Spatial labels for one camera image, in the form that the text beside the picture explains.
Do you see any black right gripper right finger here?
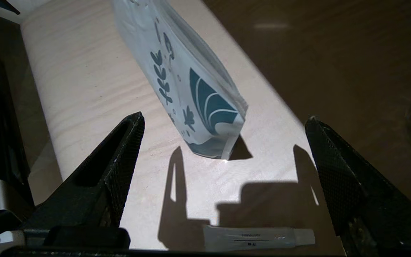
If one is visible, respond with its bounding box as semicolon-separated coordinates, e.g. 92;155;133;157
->
304;116;411;257

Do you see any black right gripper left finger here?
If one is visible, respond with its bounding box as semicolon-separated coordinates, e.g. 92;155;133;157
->
22;111;146;229

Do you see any white toothpaste tube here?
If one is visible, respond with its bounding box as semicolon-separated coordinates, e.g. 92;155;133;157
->
203;225;316;251

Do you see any white floral plastic bag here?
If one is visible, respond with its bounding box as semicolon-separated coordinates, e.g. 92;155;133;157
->
111;0;249;160

